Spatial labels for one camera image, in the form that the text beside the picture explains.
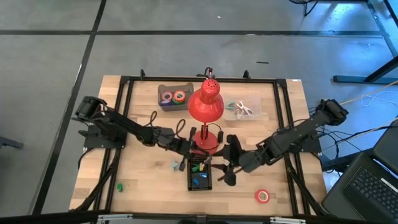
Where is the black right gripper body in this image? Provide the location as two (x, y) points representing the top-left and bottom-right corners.
(221, 134), (250, 187)

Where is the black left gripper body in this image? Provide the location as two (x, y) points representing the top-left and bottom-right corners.
(169, 126), (198, 172)

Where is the black mesh basket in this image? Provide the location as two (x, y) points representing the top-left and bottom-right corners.
(187, 156), (213, 192)

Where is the grey translucent plastic bin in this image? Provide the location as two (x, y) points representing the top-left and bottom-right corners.
(157, 82), (194, 112)

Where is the red tape roll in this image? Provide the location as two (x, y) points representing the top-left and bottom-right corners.
(255, 189), (271, 205)

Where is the red desk lamp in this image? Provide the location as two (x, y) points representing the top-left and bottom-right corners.
(187, 78), (224, 156)

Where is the clear plastic bin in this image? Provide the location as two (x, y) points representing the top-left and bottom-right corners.
(223, 93), (262, 121)

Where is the black laptop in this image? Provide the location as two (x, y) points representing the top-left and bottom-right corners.
(322, 119), (398, 224)

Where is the black rig crossbar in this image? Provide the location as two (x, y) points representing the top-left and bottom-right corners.
(0, 210), (368, 224)

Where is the grey chair leg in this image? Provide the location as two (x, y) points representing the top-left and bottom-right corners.
(0, 135), (25, 151)

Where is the black lamp power cord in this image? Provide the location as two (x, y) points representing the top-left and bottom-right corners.
(203, 123), (225, 152)

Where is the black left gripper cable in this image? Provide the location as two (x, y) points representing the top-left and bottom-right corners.
(148, 110), (187, 138)

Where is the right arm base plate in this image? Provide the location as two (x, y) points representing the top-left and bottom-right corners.
(278, 130), (323, 154)

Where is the black clamp with wire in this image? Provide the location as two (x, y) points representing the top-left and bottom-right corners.
(196, 66), (216, 78)

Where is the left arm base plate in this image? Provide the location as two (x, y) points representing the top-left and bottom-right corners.
(79, 121), (128, 149)

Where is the black desk frame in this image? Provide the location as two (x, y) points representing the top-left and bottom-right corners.
(333, 0), (398, 85)

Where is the yellow extension cable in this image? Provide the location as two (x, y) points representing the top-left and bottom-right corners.
(340, 80), (398, 106)

